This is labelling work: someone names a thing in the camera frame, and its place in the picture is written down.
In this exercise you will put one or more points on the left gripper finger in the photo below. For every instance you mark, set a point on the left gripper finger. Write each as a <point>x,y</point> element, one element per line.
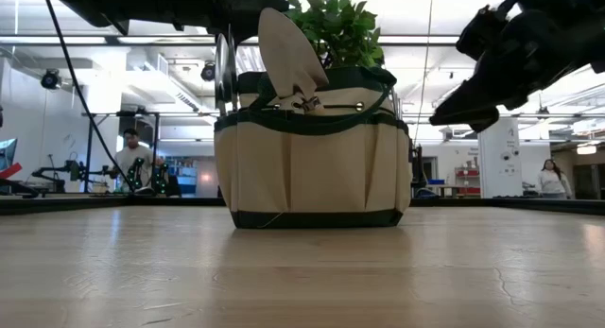
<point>241,11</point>

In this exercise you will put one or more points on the background monitor screen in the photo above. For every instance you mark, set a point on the background monitor screen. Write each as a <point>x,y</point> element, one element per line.
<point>7,154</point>

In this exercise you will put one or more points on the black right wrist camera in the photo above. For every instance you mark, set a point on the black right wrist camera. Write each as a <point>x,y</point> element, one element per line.
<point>479,32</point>

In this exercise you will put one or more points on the black aluminium table frame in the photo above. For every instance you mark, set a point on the black aluminium table frame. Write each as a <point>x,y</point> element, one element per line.
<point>165,204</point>

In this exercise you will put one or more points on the person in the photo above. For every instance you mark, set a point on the person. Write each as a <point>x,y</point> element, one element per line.
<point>132,160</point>
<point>553,179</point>

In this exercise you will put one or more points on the green plant in black pot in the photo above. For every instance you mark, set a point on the green plant in black pot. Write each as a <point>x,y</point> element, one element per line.
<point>345,30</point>

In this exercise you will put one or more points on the black ceiling camera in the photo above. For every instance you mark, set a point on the black ceiling camera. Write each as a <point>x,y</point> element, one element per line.
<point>50,79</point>
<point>208,71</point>

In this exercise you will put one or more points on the glowing rectangular lamp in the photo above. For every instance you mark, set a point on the glowing rectangular lamp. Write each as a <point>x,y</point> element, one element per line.
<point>586,149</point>

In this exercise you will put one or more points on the red and black bar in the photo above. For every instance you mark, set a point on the red and black bar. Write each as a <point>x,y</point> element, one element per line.
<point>14,184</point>

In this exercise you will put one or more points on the blue storage bins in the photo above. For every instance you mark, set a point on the blue storage bins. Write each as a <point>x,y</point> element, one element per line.
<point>185,177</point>

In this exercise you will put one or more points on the beige green-trimmed gardening bag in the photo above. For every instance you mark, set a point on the beige green-trimmed gardening bag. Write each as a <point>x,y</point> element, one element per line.
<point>307,177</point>

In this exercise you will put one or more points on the black background robot arm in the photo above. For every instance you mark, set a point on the black background robot arm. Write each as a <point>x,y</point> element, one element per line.
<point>71,171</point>

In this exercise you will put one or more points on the white pillar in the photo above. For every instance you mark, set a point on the white pillar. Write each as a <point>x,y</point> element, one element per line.
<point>498,162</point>

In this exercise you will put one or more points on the red shelf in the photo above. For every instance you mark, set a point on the red shelf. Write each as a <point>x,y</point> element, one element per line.
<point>467,179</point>

